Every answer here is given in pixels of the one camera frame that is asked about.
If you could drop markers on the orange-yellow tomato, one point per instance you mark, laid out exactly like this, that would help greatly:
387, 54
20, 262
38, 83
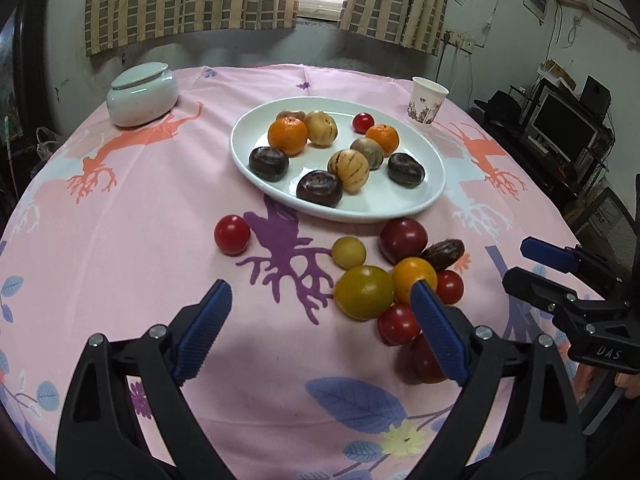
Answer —
412, 272

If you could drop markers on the pink printed tablecloth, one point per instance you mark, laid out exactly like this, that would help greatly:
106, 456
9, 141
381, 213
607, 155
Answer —
125, 210

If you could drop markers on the yellow-green tomato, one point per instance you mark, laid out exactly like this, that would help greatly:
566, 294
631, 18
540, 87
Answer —
363, 292

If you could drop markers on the white ceramic plate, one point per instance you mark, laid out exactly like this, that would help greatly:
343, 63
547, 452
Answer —
380, 200

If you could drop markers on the black computer monitor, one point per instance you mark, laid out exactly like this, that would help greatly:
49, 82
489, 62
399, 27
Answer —
565, 127

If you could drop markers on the clear plastic bag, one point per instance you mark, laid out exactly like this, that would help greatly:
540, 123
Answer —
47, 142

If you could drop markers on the small yellow round fruit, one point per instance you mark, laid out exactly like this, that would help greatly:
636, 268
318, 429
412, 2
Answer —
348, 252

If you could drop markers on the dark wooden cabinet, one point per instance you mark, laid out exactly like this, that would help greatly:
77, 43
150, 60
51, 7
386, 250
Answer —
20, 60

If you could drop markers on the black hat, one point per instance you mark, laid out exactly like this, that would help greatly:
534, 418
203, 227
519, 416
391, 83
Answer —
502, 105

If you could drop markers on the white ceramic lidded jar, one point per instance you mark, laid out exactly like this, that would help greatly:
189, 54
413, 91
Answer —
142, 95

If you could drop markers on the white wall socket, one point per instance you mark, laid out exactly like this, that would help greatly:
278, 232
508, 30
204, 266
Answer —
460, 40

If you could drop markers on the dark purple round fruit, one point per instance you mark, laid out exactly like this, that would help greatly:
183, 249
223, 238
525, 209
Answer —
320, 187
445, 254
269, 162
406, 169

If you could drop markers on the person's right hand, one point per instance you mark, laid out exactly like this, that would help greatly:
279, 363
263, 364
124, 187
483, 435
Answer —
629, 386

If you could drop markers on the red cherry tomato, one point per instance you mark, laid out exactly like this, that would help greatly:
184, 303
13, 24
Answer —
450, 287
232, 234
398, 323
363, 122

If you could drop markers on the orange mandarin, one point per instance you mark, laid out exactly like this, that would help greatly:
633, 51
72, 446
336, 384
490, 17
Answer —
382, 139
287, 136

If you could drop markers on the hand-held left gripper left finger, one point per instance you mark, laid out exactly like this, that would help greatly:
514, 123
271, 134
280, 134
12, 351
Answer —
205, 330

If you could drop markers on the cardboard box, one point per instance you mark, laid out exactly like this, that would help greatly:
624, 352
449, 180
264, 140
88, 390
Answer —
559, 71

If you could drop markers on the dark red tomato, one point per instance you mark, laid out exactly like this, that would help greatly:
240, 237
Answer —
403, 240
425, 360

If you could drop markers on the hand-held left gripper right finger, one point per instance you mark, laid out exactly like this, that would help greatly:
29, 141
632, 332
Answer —
440, 332

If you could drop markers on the tan round fruit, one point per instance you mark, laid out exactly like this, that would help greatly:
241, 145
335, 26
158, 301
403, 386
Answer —
367, 155
348, 170
291, 114
321, 127

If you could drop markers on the floral paper cup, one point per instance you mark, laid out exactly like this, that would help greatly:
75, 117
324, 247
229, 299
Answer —
427, 102

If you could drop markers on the black speaker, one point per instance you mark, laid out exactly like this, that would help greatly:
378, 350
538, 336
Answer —
595, 92

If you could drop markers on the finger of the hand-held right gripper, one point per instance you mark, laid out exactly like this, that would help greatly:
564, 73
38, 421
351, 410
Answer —
530, 287
547, 255

